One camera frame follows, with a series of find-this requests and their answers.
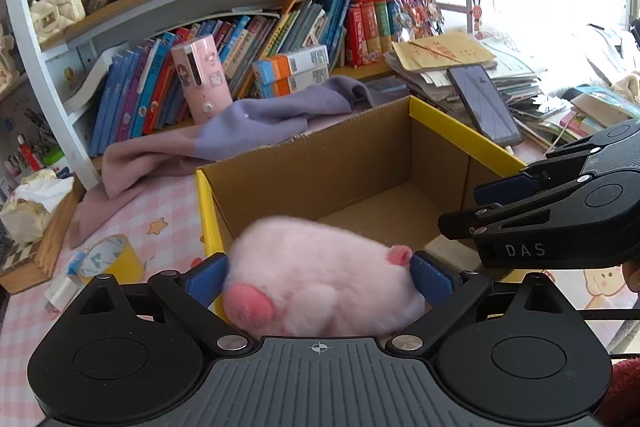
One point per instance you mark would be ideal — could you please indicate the pink plush toy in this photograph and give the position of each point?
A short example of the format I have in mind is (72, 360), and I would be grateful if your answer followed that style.
(310, 272)

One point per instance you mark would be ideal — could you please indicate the cream quilted pearl handbag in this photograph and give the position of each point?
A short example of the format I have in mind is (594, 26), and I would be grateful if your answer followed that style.
(55, 9)

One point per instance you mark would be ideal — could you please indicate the wooden tray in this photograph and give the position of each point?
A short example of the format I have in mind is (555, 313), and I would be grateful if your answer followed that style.
(55, 242)

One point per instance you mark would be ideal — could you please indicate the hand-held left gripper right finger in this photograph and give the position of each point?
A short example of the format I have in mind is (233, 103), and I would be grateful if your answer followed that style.
(430, 279)

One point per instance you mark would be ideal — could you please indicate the crumpled tissue paper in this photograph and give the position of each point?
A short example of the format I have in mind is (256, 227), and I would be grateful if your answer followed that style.
(30, 207)

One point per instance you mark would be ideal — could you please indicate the white open book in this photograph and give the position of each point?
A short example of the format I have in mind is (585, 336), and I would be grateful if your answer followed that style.
(87, 82)

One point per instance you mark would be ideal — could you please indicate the white eraser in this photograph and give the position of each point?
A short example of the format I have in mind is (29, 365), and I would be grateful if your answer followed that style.
(447, 251)

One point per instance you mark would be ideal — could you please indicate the stack of papers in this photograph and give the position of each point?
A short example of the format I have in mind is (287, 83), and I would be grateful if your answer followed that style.
(520, 77)

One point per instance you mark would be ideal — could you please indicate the purple pink cloth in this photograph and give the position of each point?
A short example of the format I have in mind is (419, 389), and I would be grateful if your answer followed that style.
(225, 127)

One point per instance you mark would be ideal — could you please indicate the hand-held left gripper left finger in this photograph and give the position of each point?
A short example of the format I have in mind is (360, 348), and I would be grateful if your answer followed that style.
(207, 279)

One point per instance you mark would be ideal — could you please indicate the cardboard box yellow rim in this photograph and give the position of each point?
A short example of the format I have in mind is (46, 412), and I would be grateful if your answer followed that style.
(325, 177)

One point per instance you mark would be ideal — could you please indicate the orange white carton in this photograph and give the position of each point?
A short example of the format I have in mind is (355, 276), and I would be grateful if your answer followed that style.
(290, 62)
(300, 84)

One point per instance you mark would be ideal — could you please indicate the row of colourful books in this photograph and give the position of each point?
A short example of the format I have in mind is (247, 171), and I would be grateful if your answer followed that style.
(150, 82)

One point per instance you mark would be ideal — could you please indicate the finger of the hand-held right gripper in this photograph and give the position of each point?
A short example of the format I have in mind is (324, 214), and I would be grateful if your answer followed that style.
(500, 217)
(505, 187)

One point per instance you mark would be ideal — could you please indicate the pink cylindrical device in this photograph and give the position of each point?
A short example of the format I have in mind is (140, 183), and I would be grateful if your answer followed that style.
(200, 77)

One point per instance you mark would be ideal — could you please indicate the yellow tape roll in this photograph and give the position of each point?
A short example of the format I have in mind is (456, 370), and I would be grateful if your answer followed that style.
(122, 259)

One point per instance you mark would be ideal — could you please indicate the black smartphone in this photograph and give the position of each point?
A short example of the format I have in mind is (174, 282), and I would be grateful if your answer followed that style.
(485, 107)

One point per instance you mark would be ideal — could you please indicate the red fleece clothing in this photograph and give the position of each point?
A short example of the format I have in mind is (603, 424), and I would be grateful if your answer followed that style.
(622, 392)

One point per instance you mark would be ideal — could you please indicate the white wooden bookshelf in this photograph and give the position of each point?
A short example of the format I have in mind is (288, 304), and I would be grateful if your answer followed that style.
(50, 82)

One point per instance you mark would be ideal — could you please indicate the brown paper envelope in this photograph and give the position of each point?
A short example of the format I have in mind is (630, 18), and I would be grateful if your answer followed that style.
(445, 52)

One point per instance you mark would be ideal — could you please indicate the teal flat box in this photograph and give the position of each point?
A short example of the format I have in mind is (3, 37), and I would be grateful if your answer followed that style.
(607, 104)

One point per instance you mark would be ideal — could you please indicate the shiny foil ornament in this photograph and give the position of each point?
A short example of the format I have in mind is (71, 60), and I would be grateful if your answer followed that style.
(420, 14)

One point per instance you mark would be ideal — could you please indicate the pink checked tablecloth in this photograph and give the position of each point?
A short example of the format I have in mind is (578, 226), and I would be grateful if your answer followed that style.
(165, 207)

